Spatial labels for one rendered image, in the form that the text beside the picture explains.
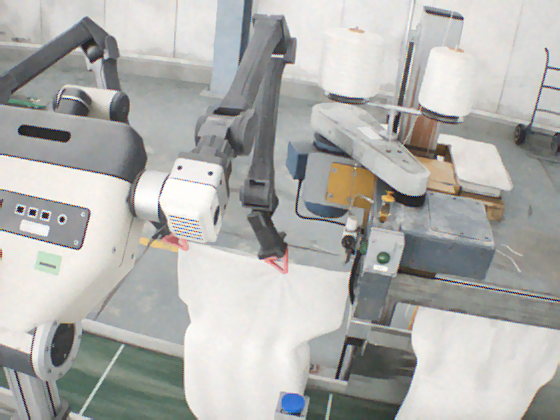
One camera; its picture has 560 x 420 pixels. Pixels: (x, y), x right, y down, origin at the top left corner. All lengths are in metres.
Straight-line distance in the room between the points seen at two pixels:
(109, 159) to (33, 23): 6.91
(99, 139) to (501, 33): 5.75
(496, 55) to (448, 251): 5.31
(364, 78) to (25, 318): 0.94
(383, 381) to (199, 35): 5.34
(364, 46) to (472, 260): 0.57
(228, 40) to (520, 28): 3.32
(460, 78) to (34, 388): 1.19
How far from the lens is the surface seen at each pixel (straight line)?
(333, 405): 2.04
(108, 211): 0.93
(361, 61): 1.34
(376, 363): 1.96
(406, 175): 1.27
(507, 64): 6.49
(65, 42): 1.47
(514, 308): 1.55
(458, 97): 1.37
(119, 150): 0.95
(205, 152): 0.97
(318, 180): 1.58
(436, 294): 1.49
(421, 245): 1.22
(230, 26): 6.07
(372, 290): 1.28
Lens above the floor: 1.91
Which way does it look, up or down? 29 degrees down
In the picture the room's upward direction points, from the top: 7 degrees clockwise
